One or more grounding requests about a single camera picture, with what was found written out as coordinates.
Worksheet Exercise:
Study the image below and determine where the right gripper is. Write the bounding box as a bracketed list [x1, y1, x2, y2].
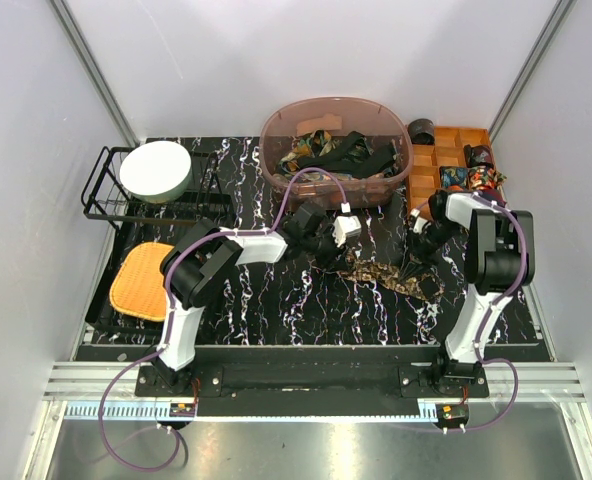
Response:
[398, 221, 462, 283]

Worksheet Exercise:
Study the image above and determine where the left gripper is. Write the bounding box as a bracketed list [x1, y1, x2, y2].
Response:
[301, 225, 349, 274]

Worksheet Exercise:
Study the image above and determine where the brown floral patterned tie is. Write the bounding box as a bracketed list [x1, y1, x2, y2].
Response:
[336, 251, 445, 301]

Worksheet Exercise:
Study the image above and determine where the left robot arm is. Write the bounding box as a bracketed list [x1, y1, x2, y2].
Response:
[152, 203, 361, 396]

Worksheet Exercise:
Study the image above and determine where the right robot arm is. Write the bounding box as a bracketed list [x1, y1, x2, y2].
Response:
[400, 190, 535, 397]

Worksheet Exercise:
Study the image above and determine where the black tie in tub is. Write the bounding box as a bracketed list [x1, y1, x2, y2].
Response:
[290, 130, 398, 179]

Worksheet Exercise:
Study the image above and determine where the blue patterned rolled tie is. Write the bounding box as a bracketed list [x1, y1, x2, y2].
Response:
[439, 166, 469, 190]

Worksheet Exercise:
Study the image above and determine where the colourful patterned tie in tub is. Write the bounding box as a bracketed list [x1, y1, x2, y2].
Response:
[275, 130, 374, 178]

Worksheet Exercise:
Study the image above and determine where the maroon striped rolled tie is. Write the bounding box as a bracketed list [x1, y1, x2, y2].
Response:
[478, 189, 506, 206]

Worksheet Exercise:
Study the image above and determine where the red floral rolled tie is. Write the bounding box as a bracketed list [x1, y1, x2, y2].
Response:
[467, 165, 506, 190]

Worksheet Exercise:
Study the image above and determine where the brown translucent plastic tub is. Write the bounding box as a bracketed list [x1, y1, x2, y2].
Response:
[259, 97, 413, 210]

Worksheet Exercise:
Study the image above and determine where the orange wooden divided tray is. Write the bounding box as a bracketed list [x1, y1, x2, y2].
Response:
[407, 125, 500, 219]

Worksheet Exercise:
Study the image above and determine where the dark maroon rolled tie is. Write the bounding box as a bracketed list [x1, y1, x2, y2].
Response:
[463, 144, 494, 168]

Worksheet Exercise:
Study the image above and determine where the dark grey rolled tie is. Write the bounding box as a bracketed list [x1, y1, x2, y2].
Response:
[407, 118, 435, 146]

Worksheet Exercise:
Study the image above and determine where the white round container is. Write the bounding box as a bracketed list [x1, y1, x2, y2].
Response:
[119, 141, 192, 204]

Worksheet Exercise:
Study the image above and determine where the orange woven bamboo tray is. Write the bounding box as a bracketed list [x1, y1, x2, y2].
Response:
[109, 242, 173, 323]

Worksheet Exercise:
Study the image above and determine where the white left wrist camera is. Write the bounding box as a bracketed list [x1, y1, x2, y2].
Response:
[332, 202, 362, 247]

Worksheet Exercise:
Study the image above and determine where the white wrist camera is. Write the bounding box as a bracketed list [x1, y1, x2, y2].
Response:
[332, 202, 362, 247]
[408, 209, 428, 235]

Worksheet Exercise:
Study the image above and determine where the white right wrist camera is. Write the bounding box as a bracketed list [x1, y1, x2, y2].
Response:
[408, 209, 428, 235]

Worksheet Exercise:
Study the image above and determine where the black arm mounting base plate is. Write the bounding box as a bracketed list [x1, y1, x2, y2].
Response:
[135, 345, 489, 400]

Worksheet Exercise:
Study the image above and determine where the black wire dish rack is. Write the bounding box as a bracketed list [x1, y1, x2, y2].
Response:
[80, 146, 235, 243]

